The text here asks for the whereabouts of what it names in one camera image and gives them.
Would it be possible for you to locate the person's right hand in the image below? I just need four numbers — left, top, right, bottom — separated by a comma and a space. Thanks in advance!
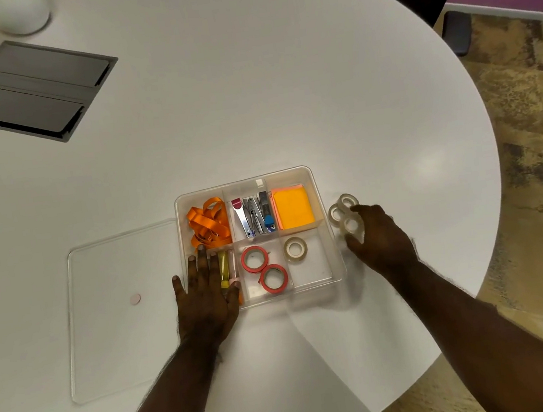
340, 197, 421, 284

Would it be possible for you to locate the person's left hand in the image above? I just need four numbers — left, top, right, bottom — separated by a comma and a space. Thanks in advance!
167, 240, 249, 354

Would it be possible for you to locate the clear tape roll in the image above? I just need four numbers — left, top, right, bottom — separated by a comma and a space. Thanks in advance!
340, 213, 368, 245
335, 191, 361, 215
326, 202, 347, 229
283, 235, 310, 265

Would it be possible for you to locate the clear plastic organizer box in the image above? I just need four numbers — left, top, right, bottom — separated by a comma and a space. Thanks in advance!
171, 161, 351, 318

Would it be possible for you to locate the person's right forearm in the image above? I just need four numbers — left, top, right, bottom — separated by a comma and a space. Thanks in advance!
387, 240, 543, 412

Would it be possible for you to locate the person's left forearm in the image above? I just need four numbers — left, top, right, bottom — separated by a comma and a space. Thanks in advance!
87, 335, 230, 412

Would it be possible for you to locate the yellow highlighter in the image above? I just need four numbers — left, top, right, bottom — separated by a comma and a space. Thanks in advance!
216, 250, 233, 290

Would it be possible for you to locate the red tape roll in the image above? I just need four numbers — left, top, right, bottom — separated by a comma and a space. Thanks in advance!
239, 244, 271, 276
258, 262, 292, 296

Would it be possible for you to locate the orange ribbon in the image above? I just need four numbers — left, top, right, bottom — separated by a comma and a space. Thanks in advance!
184, 196, 234, 253

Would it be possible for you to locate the maroon silver stapler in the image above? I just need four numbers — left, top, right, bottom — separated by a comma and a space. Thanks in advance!
230, 196, 256, 241

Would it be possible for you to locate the orange sticky note pad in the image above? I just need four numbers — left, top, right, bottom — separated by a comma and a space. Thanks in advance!
269, 182, 318, 234

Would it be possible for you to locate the clear plastic lid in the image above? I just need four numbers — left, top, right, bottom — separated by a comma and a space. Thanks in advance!
50, 217, 203, 407

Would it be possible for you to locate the blue silver stapler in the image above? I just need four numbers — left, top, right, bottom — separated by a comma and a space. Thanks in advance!
257, 190, 278, 235

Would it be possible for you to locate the white vase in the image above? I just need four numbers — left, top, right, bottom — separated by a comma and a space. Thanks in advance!
0, 0, 54, 39

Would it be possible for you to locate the grey table cable hatch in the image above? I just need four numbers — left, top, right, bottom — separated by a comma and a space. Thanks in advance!
0, 26, 128, 152

